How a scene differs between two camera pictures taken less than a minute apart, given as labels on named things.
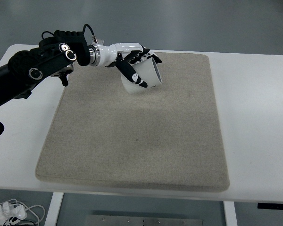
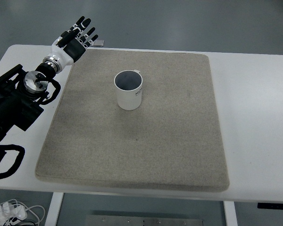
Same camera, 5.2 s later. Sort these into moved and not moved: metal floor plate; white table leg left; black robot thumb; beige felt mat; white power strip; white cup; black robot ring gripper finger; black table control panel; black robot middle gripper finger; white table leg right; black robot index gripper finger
Moved: black robot index gripper finger; black robot ring gripper finger; black robot thumb; black robot middle gripper finger; white cup
Not moved: beige felt mat; white table leg left; white power strip; white table leg right; black table control panel; metal floor plate
